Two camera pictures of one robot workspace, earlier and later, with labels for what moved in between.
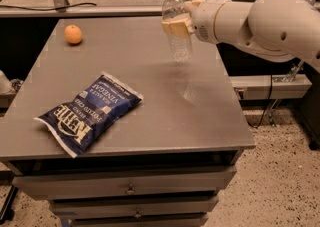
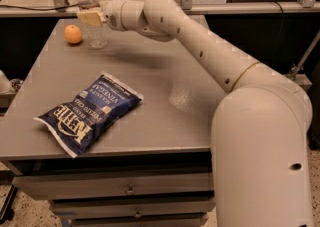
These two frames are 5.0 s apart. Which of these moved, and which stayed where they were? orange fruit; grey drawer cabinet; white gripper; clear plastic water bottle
Moved: white gripper; clear plastic water bottle
Stayed: orange fruit; grey drawer cabinet
